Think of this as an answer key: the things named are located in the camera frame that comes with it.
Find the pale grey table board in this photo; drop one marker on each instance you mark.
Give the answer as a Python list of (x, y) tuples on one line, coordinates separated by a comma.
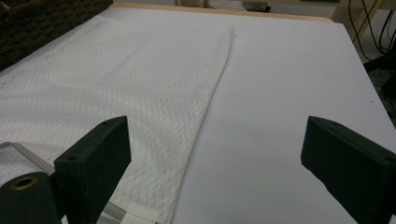
[(280, 77)]

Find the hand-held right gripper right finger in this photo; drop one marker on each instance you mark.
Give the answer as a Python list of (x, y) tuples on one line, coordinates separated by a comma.
[(351, 168)]

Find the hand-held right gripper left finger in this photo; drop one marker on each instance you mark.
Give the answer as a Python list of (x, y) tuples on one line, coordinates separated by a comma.
[(93, 168)]

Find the black metal stand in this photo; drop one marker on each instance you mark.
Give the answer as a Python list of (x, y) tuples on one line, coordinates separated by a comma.
[(384, 63)]

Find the white mesh laundry bag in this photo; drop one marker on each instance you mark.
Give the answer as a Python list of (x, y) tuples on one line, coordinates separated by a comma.
[(124, 77)]

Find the brown wicker basket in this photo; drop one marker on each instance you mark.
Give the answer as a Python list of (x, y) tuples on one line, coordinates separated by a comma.
[(37, 25)]

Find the wooden desk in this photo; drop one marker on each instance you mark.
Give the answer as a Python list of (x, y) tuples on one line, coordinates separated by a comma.
[(342, 7)]

